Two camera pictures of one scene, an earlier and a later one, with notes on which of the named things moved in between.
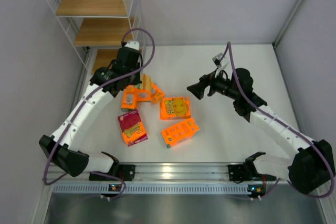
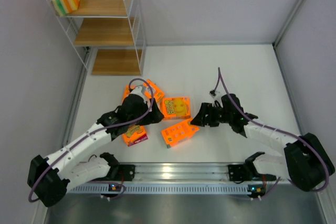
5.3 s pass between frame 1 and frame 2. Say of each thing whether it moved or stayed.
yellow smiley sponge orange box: stayed
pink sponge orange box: stayed
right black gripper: moved
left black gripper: moved
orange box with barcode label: stayed
